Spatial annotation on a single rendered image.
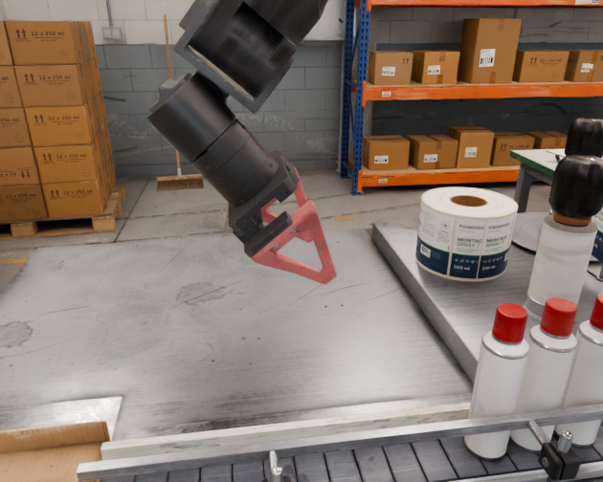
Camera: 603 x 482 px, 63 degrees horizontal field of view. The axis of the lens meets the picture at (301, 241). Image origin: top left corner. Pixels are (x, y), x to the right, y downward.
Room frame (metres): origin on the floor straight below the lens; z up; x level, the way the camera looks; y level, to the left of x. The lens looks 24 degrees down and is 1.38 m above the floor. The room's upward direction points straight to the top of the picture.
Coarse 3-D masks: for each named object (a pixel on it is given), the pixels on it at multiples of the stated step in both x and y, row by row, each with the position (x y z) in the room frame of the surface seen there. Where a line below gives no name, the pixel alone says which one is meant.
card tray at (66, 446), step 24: (0, 432) 0.50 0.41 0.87; (24, 432) 0.51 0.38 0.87; (48, 432) 0.51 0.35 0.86; (72, 432) 0.51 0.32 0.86; (96, 432) 0.52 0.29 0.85; (0, 456) 0.49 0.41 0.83; (24, 456) 0.49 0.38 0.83; (48, 456) 0.49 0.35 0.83; (72, 456) 0.49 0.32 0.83; (96, 456) 0.49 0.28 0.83; (0, 480) 0.45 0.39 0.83; (24, 480) 0.45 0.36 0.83; (48, 480) 0.45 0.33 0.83; (72, 480) 0.45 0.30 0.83; (96, 480) 0.45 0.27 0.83
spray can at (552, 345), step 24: (552, 312) 0.47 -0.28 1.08; (576, 312) 0.47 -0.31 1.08; (552, 336) 0.47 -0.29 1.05; (528, 360) 0.48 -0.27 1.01; (552, 360) 0.46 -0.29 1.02; (528, 384) 0.47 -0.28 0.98; (552, 384) 0.46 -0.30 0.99; (528, 408) 0.46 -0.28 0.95; (552, 408) 0.46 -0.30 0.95; (528, 432) 0.46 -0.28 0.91; (552, 432) 0.47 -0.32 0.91
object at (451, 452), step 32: (384, 448) 0.47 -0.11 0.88; (416, 448) 0.47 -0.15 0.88; (448, 448) 0.47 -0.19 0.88; (512, 448) 0.47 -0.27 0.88; (576, 448) 0.47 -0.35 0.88; (128, 480) 0.42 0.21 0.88; (160, 480) 0.42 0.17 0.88; (192, 480) 0.42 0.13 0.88; (224, 480) 0.42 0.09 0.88; (256, 480) 0.42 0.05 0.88; (320, 480) 0.42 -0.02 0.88; (352, 480) 0.42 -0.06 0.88; (384, 480) 0.42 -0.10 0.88; (416, 480) 0.42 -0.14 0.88; (448, 480) 0.42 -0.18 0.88
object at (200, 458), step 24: (576, 408) 0.45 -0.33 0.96; (600, 408) 0.45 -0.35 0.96; (360, 432) 0.41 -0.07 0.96; (384, 432) 0.41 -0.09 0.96; (408, 432) 0.41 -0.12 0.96; (432, 432) 0.41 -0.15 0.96; (456, 432) 0.42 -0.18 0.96; (480, 432) 0.42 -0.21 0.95; (144, 456) 0.38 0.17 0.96; (168, 456) 0.38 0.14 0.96; (192, 456) 0.38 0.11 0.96; (216, 456) 0.38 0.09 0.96; (240, 456) 0.38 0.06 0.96; (264, 456) 0.39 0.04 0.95; (288, 456) 0.39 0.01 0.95
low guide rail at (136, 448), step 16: (352, 416) 0.48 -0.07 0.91; (368, 416) 0.48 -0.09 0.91; (384, 416) 0.48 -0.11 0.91; (400, 416) 0.48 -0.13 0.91; (416, 416) 0.49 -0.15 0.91; (432, 416) 0.49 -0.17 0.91; (448, 416) 0.49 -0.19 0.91; (464, 416) 0.50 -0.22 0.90; (208, 432) 0.46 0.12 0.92; (224, 432) 0.46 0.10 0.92; (240, 432) 0.46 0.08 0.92; (256, 432) 0.46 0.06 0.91; (272, 432) 0.46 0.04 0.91; (288, 432) 0.46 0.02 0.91; (304, 432) 0.47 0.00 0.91; (320, 432) 0.47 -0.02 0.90; (336, 432) 0.47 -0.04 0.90; (112, 448) 0.43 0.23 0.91; (128, 448) 0.43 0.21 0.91; (144, 448) 0.44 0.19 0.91; (160, 448) 0.44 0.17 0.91; (176, 448) 0.44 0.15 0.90; (192, 448) 0.45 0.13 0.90; (208, 448) 0.45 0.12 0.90
